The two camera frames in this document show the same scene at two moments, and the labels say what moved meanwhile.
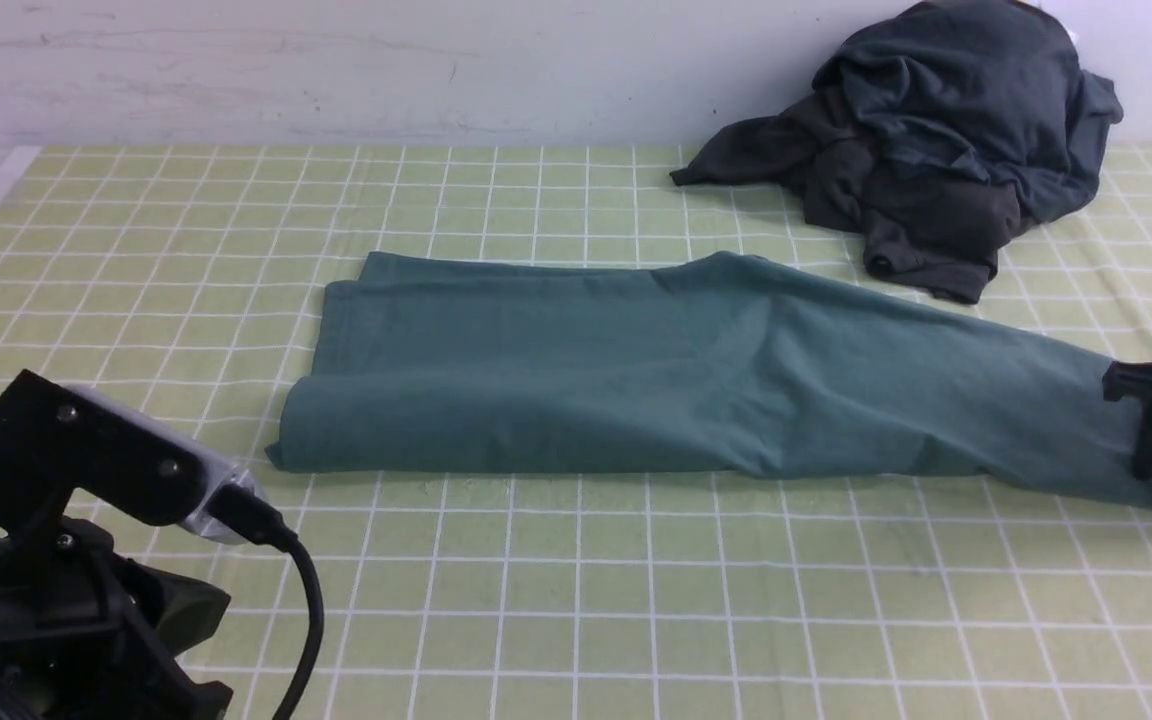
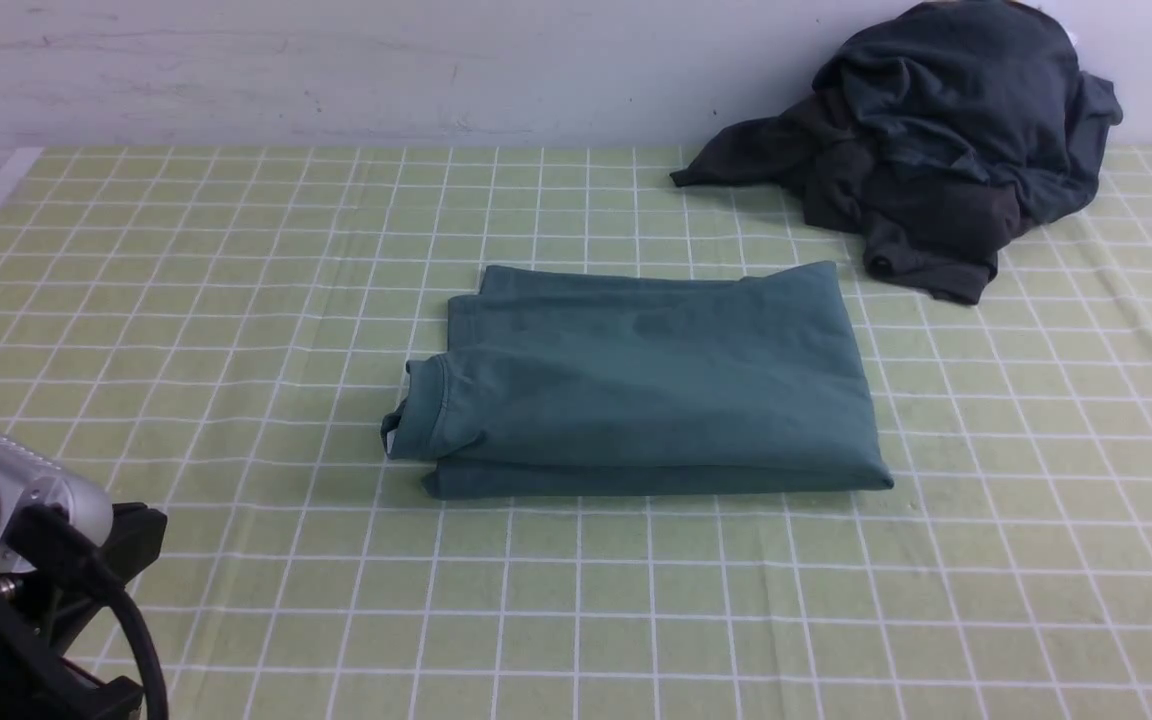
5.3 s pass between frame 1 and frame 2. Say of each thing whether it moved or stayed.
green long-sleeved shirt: moved
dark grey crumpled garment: stayed
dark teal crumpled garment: stayed
